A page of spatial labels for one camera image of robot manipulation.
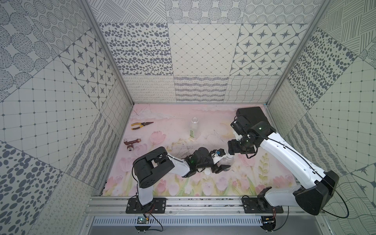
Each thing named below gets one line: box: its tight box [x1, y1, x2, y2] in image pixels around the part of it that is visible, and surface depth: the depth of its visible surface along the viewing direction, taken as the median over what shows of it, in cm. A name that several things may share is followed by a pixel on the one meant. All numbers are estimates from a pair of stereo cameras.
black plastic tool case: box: [235, 106, 270, 127], surface depth 110 cm
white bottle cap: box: [204, 168, 212, 176], surface depth 85 cm
